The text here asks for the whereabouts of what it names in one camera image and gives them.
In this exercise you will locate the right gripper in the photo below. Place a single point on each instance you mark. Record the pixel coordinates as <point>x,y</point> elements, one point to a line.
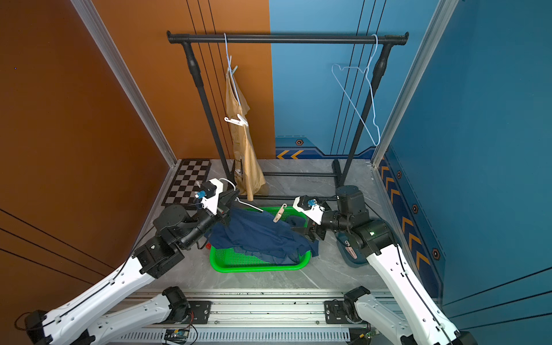
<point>317,229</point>

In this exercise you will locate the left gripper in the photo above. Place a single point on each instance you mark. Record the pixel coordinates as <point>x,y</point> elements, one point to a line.
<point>223,210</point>

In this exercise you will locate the light pink clothespin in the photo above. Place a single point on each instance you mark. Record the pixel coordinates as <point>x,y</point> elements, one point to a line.
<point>280,213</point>

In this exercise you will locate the navy blue t-shirt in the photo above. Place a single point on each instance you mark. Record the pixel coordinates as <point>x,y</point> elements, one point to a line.
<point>255,233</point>

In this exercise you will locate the salmon pink clothespin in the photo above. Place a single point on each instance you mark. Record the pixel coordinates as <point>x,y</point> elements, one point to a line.
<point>350,250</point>

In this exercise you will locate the light blue hanger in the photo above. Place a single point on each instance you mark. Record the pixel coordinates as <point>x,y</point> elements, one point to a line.
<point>355,84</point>

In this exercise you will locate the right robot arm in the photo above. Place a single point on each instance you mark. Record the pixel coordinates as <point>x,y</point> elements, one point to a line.
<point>422,321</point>

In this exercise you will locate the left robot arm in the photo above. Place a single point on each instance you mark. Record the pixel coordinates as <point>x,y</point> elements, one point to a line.
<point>88,318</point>

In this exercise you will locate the yellow printed t-shirt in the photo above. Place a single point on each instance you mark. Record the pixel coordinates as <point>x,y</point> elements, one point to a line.
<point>248,173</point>

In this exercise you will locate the black white checkerboard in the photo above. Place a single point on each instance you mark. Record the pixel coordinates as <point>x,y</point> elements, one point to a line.
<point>186,183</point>

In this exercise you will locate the teal plastic tub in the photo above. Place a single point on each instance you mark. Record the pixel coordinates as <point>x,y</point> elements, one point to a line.
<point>359,262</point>

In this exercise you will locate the green plastic basket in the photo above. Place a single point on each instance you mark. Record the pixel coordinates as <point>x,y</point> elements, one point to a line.
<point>228,261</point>

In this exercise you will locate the white clothespin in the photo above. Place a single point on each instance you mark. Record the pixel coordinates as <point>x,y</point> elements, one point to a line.
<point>239,121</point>

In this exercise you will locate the left green circuit board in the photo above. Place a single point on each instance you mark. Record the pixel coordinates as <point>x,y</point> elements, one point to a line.
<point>176,336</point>

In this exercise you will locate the black clothes rack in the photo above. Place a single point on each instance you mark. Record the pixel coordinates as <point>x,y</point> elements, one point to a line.
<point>338,174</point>

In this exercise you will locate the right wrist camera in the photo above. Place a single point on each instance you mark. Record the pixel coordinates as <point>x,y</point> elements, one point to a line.
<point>310,207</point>

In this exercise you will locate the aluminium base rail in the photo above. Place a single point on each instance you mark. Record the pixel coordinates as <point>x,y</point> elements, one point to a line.
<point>263,319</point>

